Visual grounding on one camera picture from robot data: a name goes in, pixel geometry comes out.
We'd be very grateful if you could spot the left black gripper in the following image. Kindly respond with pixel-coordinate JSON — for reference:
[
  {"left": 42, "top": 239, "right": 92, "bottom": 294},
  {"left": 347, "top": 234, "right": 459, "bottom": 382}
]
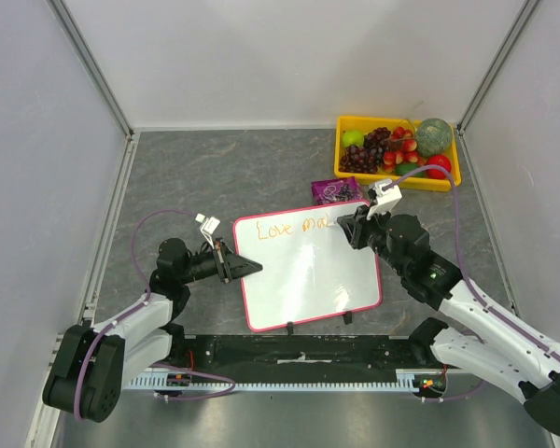
[{"left": 179, "top": 237, "right": 261, "bottom": 284}]

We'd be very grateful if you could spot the pink framed whiteboard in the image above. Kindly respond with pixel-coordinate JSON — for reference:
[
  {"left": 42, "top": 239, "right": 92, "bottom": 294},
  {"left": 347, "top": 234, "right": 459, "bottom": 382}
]
[{"left": 233, "top": 201, "right": 383, "bottom": 332}]

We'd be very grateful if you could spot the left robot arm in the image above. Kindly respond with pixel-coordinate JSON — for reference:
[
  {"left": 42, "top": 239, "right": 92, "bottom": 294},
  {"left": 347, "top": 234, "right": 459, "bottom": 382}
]
[{"left": 42, "top": 238, "right": 263, "bottom": 423}]

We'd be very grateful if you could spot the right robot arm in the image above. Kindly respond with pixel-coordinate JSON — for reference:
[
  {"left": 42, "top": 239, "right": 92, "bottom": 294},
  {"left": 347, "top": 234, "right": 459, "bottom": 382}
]
[{"left": 337, "top": 205, "right": 560, "bottom": 437}]

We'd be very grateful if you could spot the purple snack bag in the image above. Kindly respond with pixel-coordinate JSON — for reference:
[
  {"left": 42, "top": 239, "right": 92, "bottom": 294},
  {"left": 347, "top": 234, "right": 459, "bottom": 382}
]
[{"left": 311, "top": 176, "right": 363, "bottom": 205}]

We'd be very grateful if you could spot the dark purple grape bunch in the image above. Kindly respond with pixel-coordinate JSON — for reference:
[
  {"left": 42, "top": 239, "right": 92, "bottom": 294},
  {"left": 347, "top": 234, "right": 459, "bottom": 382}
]
[{"left": 339, "top": 127, "right": 390, "bottom": 175}]

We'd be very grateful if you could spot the green mango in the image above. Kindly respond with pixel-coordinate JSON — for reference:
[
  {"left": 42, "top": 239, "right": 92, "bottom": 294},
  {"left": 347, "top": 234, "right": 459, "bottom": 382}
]
[{"left": 395, "top": 162, "right": 427, "bottom": 178}]

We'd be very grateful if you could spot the green apple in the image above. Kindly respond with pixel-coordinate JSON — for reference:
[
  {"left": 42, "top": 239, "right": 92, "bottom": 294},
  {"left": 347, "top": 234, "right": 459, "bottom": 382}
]
[{"left": 342, "top": 130, "right": 365, "bottom": 147}]

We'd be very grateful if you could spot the red peach cluster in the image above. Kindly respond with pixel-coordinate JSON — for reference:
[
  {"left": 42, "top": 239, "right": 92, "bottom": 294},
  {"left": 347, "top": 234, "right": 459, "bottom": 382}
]
[{"left": 382, "top": 126, "right": 425, "bottom": 174}]

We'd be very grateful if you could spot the red apple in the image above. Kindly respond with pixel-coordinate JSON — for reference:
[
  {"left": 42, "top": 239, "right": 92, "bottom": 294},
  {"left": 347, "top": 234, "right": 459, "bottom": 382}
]
[{"left": 426, "top": 154, "right": 452, "bottom": 180}]

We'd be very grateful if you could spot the yellow plastic tray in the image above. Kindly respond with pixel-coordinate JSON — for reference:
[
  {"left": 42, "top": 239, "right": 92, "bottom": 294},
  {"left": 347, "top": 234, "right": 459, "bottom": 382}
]
[{"left": 333, "top": 115, "right": 463, "bottom": 193}]

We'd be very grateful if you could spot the green netted melon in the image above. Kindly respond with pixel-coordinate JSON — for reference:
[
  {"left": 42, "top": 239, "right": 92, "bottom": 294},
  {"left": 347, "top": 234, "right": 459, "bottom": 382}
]
[{"left": 414, "top": 118, "right": 453, "bottom": 158}]

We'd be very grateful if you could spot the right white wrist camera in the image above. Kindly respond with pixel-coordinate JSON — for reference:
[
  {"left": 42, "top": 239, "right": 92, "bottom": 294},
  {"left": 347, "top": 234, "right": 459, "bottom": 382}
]
[{"left": 367, "top": 179, "right": 402, "bottom": 220}]

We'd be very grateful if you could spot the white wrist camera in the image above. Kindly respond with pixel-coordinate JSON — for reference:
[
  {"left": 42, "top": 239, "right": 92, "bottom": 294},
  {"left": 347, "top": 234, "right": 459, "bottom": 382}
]
[
  {"left": 195, "top": 213, "right": 220, "bottom": 248},
  {"left": 367, "top": 179, "right": 402, "bottom": 220}
]

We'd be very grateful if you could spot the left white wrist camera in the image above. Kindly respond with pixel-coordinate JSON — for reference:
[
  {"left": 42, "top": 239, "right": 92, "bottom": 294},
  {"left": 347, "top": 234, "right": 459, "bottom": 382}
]
[{"left": 195, "top": 213, "right": 220, "bottom": 248}]

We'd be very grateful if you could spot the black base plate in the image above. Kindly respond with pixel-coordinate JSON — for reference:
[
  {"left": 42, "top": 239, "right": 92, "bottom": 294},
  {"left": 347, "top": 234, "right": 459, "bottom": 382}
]
[{"left": 161, "top": 335, "right": 441, "bottom": 385}]

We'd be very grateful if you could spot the light blue cable duct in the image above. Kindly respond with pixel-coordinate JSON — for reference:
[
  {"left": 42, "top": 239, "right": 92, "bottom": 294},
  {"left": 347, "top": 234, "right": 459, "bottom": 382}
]
[{"left": 125, "top": 369, "right": 445, "bottom": 393}]

